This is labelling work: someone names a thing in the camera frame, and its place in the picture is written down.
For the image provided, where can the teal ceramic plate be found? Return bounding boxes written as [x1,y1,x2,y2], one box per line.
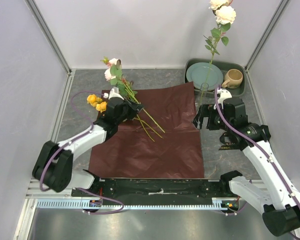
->
[185,62,224,91]

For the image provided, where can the pink rose stem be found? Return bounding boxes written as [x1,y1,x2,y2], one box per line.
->
[101,56,165,138]

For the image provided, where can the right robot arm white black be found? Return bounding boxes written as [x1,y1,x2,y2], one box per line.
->
[193,97,300,240]

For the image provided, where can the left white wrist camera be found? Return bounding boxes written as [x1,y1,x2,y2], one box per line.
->
[103,87,124,100]

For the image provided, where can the clear glass vase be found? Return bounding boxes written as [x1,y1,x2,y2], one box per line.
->
[194,82,209,110]

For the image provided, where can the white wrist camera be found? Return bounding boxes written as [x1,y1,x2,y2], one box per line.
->
[213,86,232,110]
[103,87,124,100]

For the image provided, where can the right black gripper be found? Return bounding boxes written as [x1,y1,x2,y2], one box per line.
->
[191,103,233,132]

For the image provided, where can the orange brown flower stem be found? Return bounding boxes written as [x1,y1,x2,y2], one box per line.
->
[134,115,163,142]

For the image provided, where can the light blue cable duct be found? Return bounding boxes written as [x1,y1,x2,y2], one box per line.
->
[36,198,229,211]

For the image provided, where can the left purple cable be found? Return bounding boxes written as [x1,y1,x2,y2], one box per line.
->
[39,90,125,216]

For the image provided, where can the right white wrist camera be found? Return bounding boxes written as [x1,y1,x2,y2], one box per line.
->
[213,86,232,110]

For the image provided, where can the right aluminium corner post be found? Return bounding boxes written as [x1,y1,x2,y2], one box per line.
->
[244,0,291,72]

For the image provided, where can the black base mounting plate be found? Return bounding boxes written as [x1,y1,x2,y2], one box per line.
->
[88,178,236,206]

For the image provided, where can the beige ceramic mug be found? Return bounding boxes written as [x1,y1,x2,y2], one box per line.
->
[221,69,243,89]

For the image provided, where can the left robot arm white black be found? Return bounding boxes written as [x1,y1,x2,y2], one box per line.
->
[32,97,143,197]

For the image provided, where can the flower bouquet red paper wrap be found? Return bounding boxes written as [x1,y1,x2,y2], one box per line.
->
[88,82,204,179]

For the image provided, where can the aluminium corner post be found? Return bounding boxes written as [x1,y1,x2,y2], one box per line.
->
[24,0,73,75]
[244,0,291,72]

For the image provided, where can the dark green tray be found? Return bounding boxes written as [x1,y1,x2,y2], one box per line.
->
[184,58,246,98]

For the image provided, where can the black ribbon gold lettering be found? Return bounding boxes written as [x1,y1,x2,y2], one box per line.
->
[219,131,242,151]

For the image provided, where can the white rose stem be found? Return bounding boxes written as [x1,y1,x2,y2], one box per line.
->
[201,0,237,106]

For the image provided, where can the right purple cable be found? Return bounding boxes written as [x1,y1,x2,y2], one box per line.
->
[213,85,300,240]

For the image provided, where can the yellow rose stem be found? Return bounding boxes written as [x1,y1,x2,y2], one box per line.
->
[86,94,107,113]

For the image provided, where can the left aluminium corner post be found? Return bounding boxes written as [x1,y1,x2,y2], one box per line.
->
[24,0,73,75]

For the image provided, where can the purple cable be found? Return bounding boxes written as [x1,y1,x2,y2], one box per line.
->
[39,90,125,216]
[213,85,300,240]

